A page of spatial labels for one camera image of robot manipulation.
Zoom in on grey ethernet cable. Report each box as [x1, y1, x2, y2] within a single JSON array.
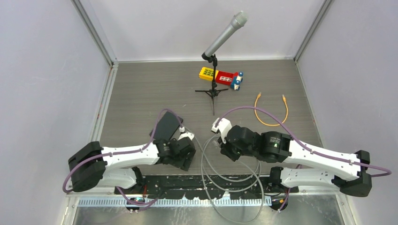
[[192, 133, 265, 224]]

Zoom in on black network switch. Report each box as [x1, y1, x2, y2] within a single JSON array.
[[153, 111, 184, 140]]

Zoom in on yellow ethernet patch cable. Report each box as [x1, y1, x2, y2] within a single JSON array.
[[254, 92, 289, 128]]

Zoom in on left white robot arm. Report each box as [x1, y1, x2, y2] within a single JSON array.
[[66, 133, 196, 194]]

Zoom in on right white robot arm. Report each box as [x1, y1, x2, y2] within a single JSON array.
[[212, 124, 372, 197]]

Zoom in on black microphone tripod stand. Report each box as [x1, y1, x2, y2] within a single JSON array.
[[195, 54, 228, 115]]

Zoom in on colourful toy block vehicle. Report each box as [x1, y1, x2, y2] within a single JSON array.
[[199, 67, 244, 90]]

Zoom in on grey handheld microphone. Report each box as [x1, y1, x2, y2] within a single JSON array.
[[201, 11, 248, 62]]

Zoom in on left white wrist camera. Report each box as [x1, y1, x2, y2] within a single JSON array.
[[178, 132, 195, 141]]

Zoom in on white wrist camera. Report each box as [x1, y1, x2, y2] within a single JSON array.
[[178, 132, 195, 141], [211, 118, 232, 137]]

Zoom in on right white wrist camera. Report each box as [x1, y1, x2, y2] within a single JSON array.
[[211, 118, 232, 137]]

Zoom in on slotted cable duct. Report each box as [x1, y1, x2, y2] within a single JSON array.
[[77, 196, 272, 207]]

